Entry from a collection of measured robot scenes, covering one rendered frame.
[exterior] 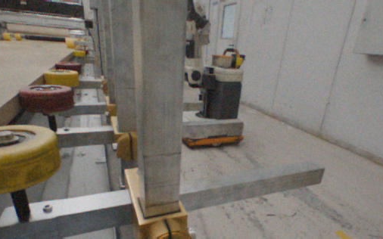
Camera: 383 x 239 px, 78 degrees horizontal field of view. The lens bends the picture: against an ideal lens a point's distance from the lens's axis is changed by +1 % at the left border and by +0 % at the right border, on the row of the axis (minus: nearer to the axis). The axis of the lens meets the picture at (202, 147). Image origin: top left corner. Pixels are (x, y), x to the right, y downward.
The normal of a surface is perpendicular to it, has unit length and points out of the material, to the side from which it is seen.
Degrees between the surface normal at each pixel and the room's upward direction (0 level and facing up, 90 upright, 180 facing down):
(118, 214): 90
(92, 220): 90
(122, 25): 90
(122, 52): 90
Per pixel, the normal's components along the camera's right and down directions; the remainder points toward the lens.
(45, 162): 0.96, 0.16
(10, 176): 0.58, 0.36
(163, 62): 0.40, 0.38
